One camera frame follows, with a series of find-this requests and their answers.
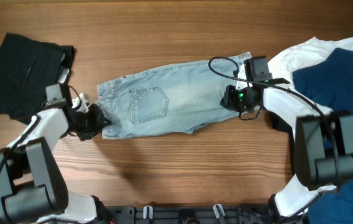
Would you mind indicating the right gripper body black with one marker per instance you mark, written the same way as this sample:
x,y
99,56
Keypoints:
x,y
229,98

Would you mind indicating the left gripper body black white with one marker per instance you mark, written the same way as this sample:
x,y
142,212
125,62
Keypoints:
x,y
91,121

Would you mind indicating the light blue denim shorts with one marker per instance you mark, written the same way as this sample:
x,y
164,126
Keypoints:
x,y
175,98

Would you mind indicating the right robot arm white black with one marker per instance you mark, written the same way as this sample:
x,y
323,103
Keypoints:
x,y
322,141

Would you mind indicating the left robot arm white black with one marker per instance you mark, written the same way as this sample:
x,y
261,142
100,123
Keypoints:
x,y
32,188

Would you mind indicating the black garment under pile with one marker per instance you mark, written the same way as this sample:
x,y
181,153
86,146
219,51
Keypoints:
x,y
278,124

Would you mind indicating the white t-shirt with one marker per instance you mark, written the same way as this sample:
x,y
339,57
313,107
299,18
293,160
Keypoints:
x,y
291,59

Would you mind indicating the folded black garment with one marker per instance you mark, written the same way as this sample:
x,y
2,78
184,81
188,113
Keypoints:
x,y
27,67

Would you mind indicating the dark blue t-shirt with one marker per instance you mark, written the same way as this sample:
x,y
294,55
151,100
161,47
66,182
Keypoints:
x,y
335,208

